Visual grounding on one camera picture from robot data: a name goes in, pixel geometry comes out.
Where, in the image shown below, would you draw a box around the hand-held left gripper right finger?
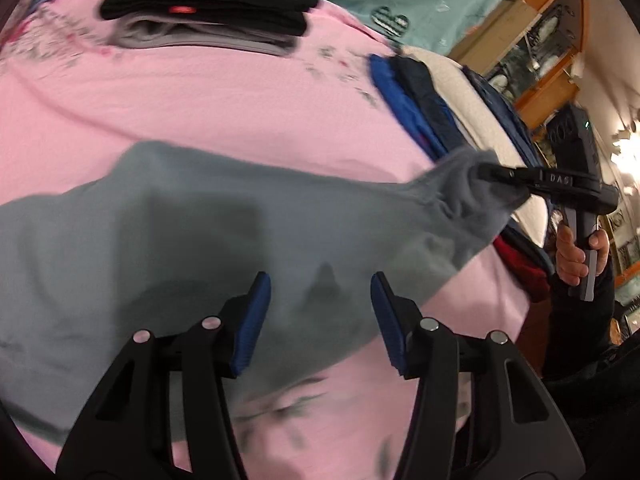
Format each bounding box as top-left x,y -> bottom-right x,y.
370,271 -> 587,480

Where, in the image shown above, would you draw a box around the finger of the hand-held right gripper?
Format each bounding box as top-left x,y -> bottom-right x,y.
476,162 -> 543,197

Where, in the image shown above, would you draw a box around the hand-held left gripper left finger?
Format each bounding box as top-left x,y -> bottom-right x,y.
55,271 -> 272,480

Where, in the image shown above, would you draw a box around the light grey sweatpants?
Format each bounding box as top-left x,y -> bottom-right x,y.
0,140 -> 532,442

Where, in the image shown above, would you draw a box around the person's right forearm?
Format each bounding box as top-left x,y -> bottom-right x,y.
542,230 -> 619,397

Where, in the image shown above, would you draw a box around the folded grey pants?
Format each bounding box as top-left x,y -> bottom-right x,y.
114,15 -> 297,58

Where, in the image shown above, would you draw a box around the person's right hand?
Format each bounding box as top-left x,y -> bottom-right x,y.
556,222 -> 611,287

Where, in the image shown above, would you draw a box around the dark blue denim garment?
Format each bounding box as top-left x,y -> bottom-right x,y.
460,65 -> 544,169

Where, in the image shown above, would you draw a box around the lit chandelier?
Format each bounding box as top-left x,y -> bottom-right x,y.
611,119 -> 640,182

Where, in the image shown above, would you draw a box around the cream quilted pillow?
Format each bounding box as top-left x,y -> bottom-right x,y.
400,45 -> 549,247

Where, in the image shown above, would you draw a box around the red garment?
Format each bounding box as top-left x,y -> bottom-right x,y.
492,235 -> 552,304

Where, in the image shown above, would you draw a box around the bright blue garment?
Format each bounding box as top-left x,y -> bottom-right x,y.
369,54 -> 451,162

